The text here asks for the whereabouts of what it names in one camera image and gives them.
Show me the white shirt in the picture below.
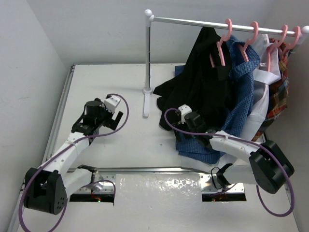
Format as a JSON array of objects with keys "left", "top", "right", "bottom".
[{"left": 178, "top": 33, "right": 283, "bottom": 174}]

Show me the pink hanger holding blue shirt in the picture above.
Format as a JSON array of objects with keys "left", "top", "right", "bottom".
[{"left": 237, "top": 21, "right": 259, "bottom": 62}]

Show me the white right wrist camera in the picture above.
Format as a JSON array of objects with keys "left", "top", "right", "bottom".
[{"left": 178, "top": 104, "right": 192, "bottom": 124}]

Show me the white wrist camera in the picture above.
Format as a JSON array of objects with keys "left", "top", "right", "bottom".
[
  {"left": 103, "top": 95, "right": 121, "bottom": 114},
  {"left": 178, "top": 104, "right": 192, "bottom": 124}
]

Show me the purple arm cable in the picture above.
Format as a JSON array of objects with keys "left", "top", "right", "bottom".
[
  {"left": 18, "top": 93, "right": 130, "bottom": 232},
  {"left": 164, "top": 108, "right": 295, "bottom": 217}
]

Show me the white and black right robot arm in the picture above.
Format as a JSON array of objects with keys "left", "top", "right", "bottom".
[{"left": 173, "top": 111, "right": 295, "bottom": 194}]

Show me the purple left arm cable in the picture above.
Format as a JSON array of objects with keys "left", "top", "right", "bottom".
[{"left": 18, "top": 93, "right": 130, "bottom": 232}]

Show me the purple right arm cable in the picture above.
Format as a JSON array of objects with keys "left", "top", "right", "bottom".
[{"left": 164, "top": 108, "right": 295, "bottom": 217}]

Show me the blue checkered shirt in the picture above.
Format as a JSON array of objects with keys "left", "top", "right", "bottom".
[{"left": 173, "top": 34, "right": 260, "bottom": 165}]

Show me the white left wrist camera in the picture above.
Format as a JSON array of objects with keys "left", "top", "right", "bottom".
[{"left": 103, "top": 95, "right": 121, "bottom": 114}]

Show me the pink hanger holding white shirt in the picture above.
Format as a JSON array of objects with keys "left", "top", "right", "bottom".
[{"left": 209, "top": 18, "right": 233, "bottom": 68}]

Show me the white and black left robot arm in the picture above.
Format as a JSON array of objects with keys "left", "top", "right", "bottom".
[{"left": 21, "top": 94, "right": 125, "bottom": 215}]

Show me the white front cover board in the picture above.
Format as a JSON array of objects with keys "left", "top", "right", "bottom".
[{"left": 23, "top": 174, "right": 298, "bottom": 232}]

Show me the red plaid shirt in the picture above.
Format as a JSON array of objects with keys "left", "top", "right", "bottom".
[{"left": 252, "top": 34, "right": 289, "bottom": 141}]

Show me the black shirt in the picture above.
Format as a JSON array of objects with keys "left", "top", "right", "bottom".
[{"left": 154, "top": 27, "right": 235, "bottom": 128}]

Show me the silver and white clothes rack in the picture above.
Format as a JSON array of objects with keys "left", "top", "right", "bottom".
[{"left": 143, "top": 9, "right": 309, "bottom": 118}]

